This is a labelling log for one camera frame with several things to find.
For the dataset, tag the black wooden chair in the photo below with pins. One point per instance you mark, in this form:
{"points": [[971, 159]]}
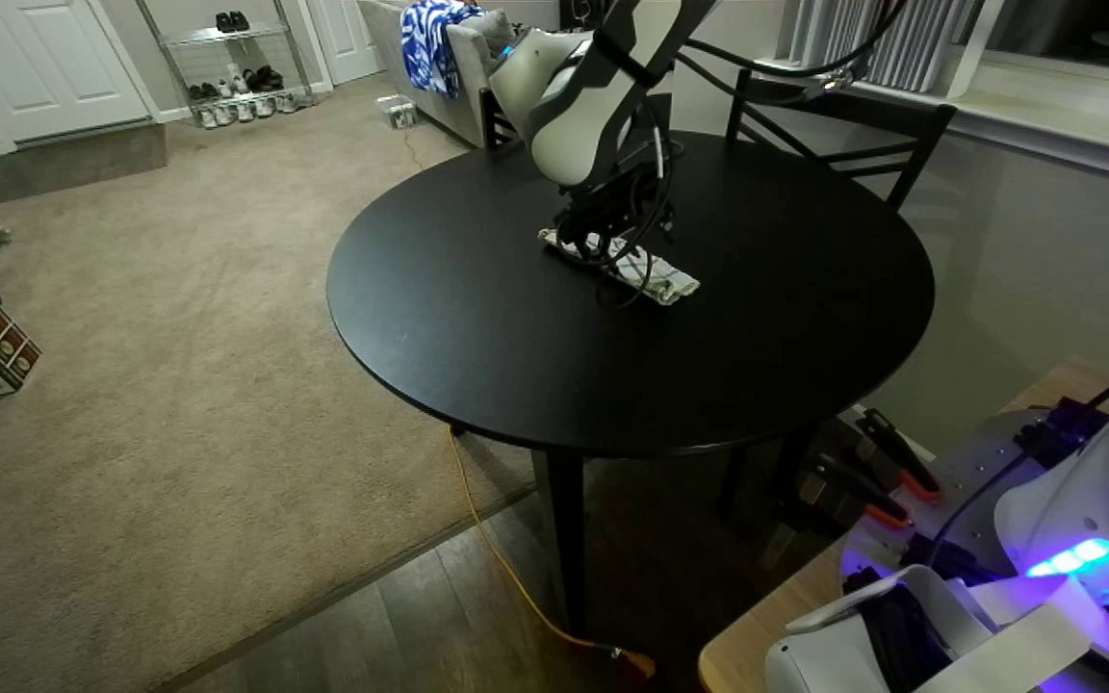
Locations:
{"points": [[497, 128], [837, 120]]}

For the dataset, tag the white plastic container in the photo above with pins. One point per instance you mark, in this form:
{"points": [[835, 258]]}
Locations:
{"points": [[827, 657]]}

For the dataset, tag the gray sofa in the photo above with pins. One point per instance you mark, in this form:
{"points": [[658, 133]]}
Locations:
{"points": [[454, 102]]}

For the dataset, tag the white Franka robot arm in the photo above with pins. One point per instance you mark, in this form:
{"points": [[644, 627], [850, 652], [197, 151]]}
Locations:
{"points": [[578, 128]]}

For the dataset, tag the black orange bar clamp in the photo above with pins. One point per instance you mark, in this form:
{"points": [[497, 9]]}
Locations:
{"points": [[850, 493], [894, 448]]}

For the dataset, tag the white single door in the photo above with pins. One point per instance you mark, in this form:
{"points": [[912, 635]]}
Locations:
{"points": [[345, 41]]}

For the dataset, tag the metal shoe rack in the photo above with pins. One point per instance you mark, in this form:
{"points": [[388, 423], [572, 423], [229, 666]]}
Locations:
{"points": [[234, 59]]}

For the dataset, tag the gray door mat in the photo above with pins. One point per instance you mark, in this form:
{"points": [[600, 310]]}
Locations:
{"points": [[66, 159]]}

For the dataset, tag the wooden robot mounting table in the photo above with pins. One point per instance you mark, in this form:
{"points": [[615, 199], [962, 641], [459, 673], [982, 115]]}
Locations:
{"points": [[772, 627]]}

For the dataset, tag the blue white patterned blanket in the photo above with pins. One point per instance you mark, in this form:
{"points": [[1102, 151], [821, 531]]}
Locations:
{"points": [[432, 41]]}

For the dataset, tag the round black dining table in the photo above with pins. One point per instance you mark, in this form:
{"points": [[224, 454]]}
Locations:
{"points": [[454, 322]]}

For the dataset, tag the white slatted shutter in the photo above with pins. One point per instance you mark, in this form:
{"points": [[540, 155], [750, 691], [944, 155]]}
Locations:
{"points": [[927, 43]]}

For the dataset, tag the white double door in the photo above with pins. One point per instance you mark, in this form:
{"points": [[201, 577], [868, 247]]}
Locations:
{"points": [[39, 59]]}

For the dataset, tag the pair of black shoes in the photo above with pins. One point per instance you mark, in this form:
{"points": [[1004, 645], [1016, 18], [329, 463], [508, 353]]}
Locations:
{"points": [[264, 77], [234, 22]]}

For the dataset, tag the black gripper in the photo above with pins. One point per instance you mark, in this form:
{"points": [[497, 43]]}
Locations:
{"points": [[619, 192]]}

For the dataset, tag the plaid checked dish towel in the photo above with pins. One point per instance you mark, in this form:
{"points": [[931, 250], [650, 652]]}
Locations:
{"points": [[671, 278]]}

